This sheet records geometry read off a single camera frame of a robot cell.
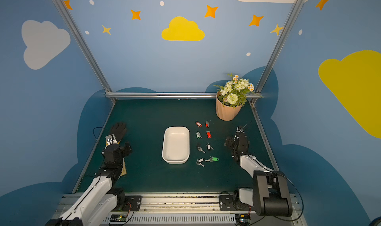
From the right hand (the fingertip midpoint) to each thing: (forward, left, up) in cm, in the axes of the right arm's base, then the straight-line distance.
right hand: (238, 137), depth 93 cm
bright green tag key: (-13, +16, -7) cm, 22 cm away
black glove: (+3, +81, -4) cm, 81 cm away
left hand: (-12, +72, +5) cm, 73 cm away
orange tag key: (+6, +18, -7) cm, 21 cm away
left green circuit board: (-46, +63, -7) cm, 78 cm away
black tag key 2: (-15, +24, -6) cm, 29 cm away
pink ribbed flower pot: (+16, +7, +5) cm, 19 cm away
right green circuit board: (-42, +1, -8) cm, 43 cm away
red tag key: (+14, +19, -7) cm, 25 cm away
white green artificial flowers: (+18, +5, +21) cm, 28 cm away
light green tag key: (+4, +25, -7) cm, 26 cm away
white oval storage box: (-6, +39, -3) cm, 40 cm away
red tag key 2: (+13, +25, -7) cm, 29 cm away
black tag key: (-4, +18, -6) cm, 20 cm away
